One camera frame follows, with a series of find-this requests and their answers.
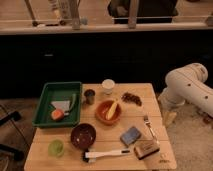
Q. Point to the small metal cup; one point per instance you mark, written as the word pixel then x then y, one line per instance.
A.
pixel 89 96

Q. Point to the brown grape bunch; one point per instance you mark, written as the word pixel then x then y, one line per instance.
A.
pixel 131 98

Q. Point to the metal fork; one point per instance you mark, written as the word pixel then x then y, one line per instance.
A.
pixel 148 124

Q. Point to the dark red bowl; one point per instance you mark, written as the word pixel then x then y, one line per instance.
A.
pixel 83 136

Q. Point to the wooden block eraser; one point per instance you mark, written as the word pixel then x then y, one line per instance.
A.
pixel 146 148

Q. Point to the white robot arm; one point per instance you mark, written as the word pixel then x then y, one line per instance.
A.
pixel 187 84

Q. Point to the white dish brush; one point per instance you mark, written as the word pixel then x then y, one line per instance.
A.
pixel 89 156

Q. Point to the orange clay bowl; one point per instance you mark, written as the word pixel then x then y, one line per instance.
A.
pixel 102 109

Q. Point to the green toy vegetable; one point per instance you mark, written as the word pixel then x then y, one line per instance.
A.
pixel 72 102

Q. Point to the blue sponge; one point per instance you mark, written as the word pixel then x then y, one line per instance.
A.
pixel 130 136

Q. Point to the grey cloth piece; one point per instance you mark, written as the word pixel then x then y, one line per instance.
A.
pixel 63 105

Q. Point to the small green cup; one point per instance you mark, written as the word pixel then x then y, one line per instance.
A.
pixel 56 148

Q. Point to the orange toy fruit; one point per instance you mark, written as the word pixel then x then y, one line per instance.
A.
pixel 57 114

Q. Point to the yellow banana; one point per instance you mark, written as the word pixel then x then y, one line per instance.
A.
pixel 111 110

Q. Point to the white paper cup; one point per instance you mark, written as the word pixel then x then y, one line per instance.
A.
pixel 108 86

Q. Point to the green plastic tray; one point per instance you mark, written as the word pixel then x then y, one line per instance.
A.
pixel 59 95

